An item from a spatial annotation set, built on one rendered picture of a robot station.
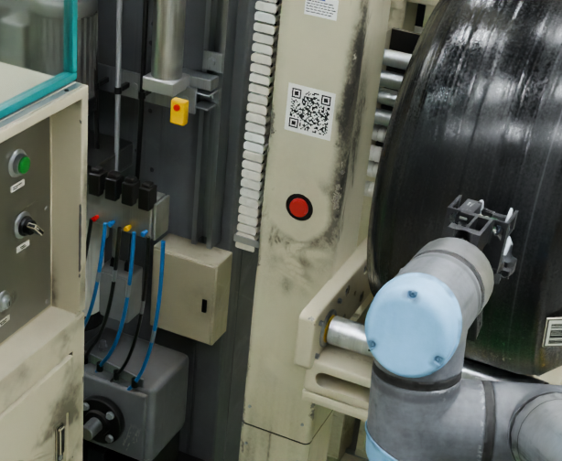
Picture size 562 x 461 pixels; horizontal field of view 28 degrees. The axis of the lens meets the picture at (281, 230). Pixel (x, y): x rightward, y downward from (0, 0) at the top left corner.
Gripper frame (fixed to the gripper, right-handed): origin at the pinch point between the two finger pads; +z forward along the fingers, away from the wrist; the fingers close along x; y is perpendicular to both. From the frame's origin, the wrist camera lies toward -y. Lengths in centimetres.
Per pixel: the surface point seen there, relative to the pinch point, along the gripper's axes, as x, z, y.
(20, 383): 59, -12, -36
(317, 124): 32.6, 21.4, 1.4
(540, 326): -7.7, 4.6, -11.8
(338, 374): 20.8, 15.4, -34.2
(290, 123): 36.8, 21.4, 0.6
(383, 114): 35, 62, -7
